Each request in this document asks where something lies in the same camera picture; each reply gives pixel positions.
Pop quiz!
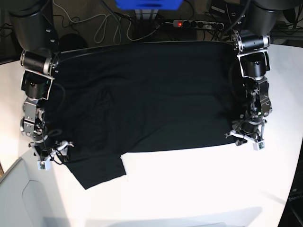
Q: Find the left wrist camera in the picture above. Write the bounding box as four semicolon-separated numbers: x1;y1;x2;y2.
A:
253;141;265;151

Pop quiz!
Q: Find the power strip with red switch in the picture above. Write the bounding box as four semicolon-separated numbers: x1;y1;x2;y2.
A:
172;19;224;31

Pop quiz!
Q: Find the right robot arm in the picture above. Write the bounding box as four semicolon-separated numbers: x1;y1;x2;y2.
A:
0;0;73;169

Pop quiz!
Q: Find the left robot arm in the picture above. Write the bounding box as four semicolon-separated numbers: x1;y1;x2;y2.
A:
225;0;302;150

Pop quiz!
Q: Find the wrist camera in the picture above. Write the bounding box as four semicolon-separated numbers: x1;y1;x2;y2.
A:
253;141;265;151
37;159;51;171

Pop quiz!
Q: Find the grey looped cable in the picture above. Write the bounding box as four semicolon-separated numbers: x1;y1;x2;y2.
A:
53;0;159;44

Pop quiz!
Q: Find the grey panel at table corner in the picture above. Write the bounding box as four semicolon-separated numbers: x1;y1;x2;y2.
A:
0;158;71;227

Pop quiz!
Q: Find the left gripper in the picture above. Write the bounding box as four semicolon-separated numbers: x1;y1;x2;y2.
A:
225;118;267;146

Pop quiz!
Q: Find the black T-shirt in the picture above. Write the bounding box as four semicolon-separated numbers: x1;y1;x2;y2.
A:
44;42;241;189

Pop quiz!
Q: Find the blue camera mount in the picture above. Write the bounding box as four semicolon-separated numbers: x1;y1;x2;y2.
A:
116;0;183;10

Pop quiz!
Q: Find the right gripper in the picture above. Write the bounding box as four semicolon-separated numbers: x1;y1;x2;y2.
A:
28;140;74;163

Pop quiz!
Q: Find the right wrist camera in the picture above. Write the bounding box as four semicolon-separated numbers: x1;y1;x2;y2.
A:
37;159;51;171

